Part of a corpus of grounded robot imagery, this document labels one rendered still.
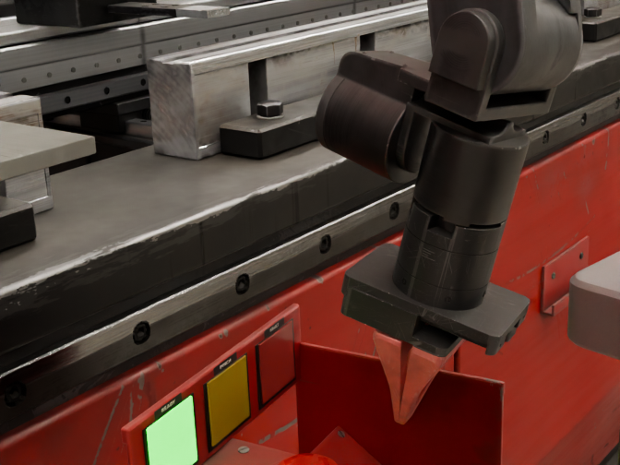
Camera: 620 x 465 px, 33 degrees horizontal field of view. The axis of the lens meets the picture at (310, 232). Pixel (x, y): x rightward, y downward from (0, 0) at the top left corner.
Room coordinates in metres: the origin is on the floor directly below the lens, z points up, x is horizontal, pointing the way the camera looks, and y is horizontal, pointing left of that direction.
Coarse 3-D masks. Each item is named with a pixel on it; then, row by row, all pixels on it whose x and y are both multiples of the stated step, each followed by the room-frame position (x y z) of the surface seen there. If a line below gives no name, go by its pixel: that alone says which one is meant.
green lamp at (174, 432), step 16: (192, 400) 0.57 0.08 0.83; (176, 416) 0.55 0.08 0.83; (192, 416) 0.57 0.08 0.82; (160, 432) 0.54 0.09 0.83; (176, 432) 0.55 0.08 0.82; (192, 432) 0.57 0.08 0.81; (160, 448) 0.54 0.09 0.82; (176, 448) 0.55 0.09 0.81; (192, 448) 0.57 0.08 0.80; (160, 464) 0.54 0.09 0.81; (176, 464) 0.55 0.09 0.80
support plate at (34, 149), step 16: (0, 128) 0.58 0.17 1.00; (16, 128) 0.58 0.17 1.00; (32, 128) 0.58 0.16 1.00; (0, 144) 0.55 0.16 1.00; (16, 144) 0.54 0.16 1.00; (32, 144) 0.54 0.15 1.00; (48, 144) 0.54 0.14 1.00; (64, 144) 0.54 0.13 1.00; (80, 144) 0.55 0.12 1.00; (0, 160) 0.51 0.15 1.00; (16, 160) 0.51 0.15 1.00; (32, 160) 0.52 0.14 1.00; (48, 160) 0.53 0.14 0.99; (64, 160) 0.54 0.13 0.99; (0, 176) 0.51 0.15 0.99
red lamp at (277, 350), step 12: (288, 324) 0.67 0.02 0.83; (276, 336) 0.66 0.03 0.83; (288, 336) 0.67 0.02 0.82; (264, 348) 0.64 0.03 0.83; (276, 348) 0.66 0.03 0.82; (288, 348) 0.67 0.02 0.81; (264, 360) 0.64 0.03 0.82; (276, 360) 0.66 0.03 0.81; (288, 360) 0.67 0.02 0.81; (264, 372) 0.64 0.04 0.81; (276, 372) 0.66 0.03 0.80; (288, 372) 0.67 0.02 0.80; (264, 384) 0.64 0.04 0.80; (276, 384) 0.65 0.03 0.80; (264, 396) 0.64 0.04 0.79
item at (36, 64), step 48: (192, 0) 1.38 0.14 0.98; (240, 0) 1.43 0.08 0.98; (288, 0) 1.51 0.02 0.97; (336, 0) 1.60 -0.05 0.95; (384, 0) 1.71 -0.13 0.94; (0, 48) 1.13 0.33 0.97; (48, 48) 1.17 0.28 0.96; (96, 48) 1.22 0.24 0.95; (144, 48) 1.28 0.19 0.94; (192, 48) 1.35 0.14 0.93; (48, 96) 1.16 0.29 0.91; (96, 96) 1.22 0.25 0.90
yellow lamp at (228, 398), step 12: (240, 360) 0.62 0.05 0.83; (228, 372) 0.60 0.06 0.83; (240, 372) 0.62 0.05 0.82; (216, 384) 0.59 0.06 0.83; (228, 384) 0.60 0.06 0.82; (240, 384) 0.62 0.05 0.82; (216, 396) 0.59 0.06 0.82; (228, 396) 0.60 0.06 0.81; (240, 396) 0.61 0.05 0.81; (216, 408) 0.59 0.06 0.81; (228, 408) 0.60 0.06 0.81; (240, 408) 0.61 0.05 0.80; (216, 420) 0.59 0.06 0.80; (228, 420) 0.60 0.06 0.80; (240, 420) 0.61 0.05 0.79; (216, 432) 0.59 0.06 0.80; (228, 432) 0.60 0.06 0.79
